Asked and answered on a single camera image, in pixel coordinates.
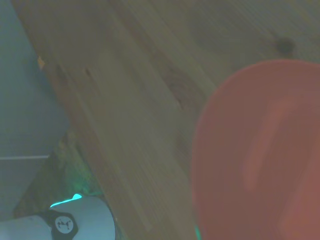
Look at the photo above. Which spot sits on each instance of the salmon pink plate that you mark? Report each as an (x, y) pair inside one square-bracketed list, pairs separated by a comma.
[(262, 155)]

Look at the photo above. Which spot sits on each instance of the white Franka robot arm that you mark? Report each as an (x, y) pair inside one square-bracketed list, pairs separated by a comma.
[(85, 220)]

